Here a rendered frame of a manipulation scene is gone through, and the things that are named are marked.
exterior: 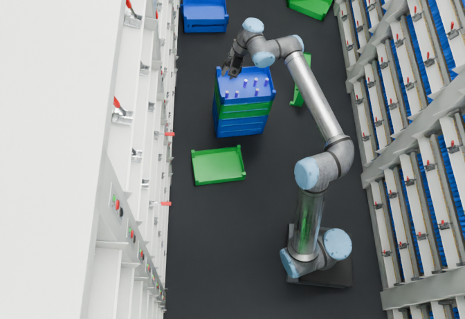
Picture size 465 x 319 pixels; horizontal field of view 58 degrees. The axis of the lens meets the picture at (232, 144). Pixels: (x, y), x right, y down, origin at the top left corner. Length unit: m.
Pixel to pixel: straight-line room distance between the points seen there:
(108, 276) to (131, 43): 0.53
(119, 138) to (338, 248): 1.44
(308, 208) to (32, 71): 1.29
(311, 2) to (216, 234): 1.96
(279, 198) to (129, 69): 1.71
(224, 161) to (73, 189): 2.02
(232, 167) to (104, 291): 1.84
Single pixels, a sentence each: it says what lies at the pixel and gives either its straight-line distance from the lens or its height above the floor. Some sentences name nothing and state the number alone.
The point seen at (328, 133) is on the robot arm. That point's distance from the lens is 1.72.
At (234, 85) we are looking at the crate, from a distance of 2.37.
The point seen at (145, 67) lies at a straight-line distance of 1.23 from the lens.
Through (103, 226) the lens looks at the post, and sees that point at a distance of 0.69.
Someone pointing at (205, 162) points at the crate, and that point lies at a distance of 2.57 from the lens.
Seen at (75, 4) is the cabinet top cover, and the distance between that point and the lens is 0.78.
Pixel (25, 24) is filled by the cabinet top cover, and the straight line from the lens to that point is 0.78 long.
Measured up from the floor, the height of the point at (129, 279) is 1.35.
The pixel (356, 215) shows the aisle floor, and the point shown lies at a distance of 2.64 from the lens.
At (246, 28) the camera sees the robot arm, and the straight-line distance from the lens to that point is 1.87.
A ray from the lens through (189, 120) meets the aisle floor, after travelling 2.70.
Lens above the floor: 2.36
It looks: 63 degrees down
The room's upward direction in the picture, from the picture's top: 12 degrees clockwise
